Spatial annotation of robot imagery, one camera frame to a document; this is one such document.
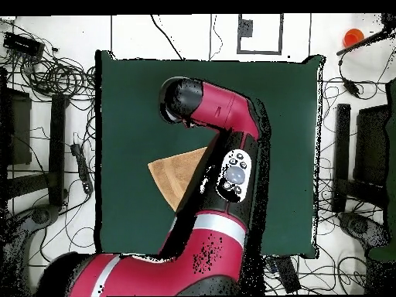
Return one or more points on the tan terry towel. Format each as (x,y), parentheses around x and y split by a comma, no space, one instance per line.
(171,173)

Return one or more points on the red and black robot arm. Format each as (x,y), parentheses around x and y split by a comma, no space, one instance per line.
(216,105)

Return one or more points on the dark flat panel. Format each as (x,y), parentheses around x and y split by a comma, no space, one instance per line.
(371,145)
(20,130)

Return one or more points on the dark green table cloth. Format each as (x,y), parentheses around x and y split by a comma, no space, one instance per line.
(130,123)

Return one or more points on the black power strip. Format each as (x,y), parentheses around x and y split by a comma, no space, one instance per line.
(287,275)
(82,167)

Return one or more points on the black stand bar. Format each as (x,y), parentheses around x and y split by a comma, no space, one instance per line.
(57,148)
(342,154)

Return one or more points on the black power adapter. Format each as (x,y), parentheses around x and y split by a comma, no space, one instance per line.
(351,87)

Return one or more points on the hanging green cloth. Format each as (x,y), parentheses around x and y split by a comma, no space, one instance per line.
(392,148)

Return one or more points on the orange cup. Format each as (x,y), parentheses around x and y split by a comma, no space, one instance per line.
(353,37)

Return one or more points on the black rod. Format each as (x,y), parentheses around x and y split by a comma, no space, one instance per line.
(362,41)

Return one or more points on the black electronics box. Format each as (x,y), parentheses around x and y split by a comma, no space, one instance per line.
(23,45)

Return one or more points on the grey square floor frame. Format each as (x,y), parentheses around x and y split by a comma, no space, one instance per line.
(281,34)

